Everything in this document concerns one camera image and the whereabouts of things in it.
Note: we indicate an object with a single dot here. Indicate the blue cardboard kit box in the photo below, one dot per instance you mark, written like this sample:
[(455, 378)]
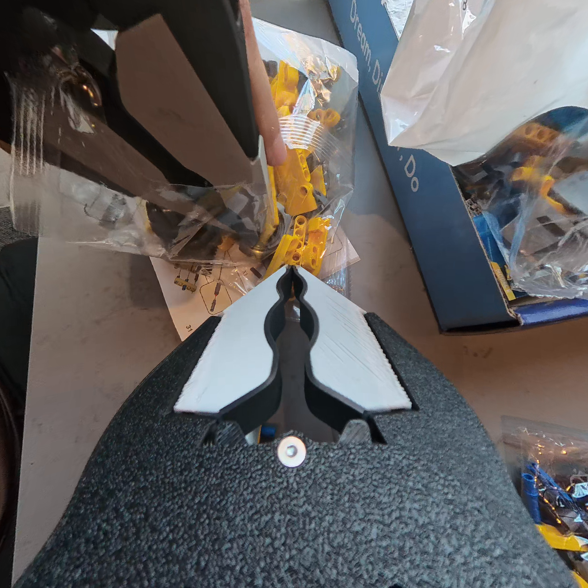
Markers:
[(436, 252)]

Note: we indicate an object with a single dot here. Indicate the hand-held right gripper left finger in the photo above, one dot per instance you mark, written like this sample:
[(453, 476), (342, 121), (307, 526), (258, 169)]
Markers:
[(229, 363)]

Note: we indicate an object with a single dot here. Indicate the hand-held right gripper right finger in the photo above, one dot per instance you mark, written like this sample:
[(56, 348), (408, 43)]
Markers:
[(358, 363)]

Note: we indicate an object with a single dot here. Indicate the clear bag of yellow beams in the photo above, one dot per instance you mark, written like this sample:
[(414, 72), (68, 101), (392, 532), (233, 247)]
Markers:
[(298, 183)]

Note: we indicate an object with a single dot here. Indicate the yellow panel brick blue pin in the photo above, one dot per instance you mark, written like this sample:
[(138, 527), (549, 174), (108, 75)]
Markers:
[(268, 432)]

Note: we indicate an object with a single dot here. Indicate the open instruction booklet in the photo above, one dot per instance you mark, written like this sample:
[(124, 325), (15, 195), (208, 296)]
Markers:
[(193, 303)]

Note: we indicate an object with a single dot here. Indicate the clear bag of small pins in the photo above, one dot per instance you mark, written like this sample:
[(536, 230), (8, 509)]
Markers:
[(551, 496)]

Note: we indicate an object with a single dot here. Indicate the large white label parts bag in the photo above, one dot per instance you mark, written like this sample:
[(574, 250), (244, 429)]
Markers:
[(459, 92)]

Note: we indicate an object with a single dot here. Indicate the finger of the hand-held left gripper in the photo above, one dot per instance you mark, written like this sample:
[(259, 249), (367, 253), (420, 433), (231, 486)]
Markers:
[(264, 92), (174, 101)]

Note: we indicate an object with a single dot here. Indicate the person's black pants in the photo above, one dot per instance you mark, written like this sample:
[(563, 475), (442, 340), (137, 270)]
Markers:
[(16, 298)]

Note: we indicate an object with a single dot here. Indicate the person's brown shirt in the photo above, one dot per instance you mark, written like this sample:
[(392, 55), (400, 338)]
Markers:
[(7, 459)]

